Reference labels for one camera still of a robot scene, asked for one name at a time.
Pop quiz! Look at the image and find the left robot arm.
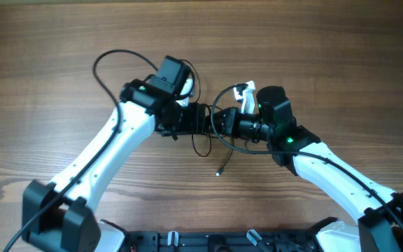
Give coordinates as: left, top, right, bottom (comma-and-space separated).
16, 56, 204, 251

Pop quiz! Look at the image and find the black cable bundle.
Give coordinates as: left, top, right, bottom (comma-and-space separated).
190, 103, 236, 178

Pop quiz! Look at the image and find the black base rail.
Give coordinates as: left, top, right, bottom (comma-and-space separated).
119, 230, 322, 252

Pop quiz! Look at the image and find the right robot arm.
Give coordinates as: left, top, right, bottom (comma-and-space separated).
208, 83, 403, 251

